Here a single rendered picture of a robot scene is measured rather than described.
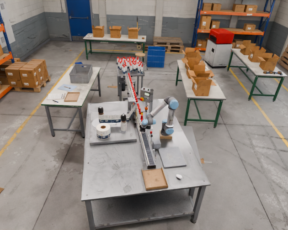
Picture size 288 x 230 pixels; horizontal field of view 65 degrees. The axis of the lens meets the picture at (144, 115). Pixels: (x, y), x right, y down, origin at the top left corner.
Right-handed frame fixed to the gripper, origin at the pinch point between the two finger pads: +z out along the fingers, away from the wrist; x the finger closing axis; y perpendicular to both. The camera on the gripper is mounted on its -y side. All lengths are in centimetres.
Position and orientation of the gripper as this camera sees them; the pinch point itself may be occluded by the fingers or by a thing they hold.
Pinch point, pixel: (143, 131)
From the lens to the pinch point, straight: 336.4
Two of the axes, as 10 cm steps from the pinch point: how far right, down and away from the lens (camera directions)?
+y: -9.8, 0.6, -1.6
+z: -1.2, 4.5, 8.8
